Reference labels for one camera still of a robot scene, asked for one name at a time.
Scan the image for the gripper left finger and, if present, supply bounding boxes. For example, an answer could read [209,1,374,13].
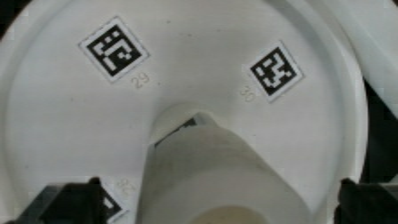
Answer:
[15,177,106,224]

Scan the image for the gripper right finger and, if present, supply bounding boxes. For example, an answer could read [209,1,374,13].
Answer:
[333,179,398,224]

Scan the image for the white cylindrical table leg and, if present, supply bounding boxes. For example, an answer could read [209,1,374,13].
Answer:
[136,113,312,224]

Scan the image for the white round table top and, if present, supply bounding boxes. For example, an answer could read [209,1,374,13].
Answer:
[0,0,367,224]

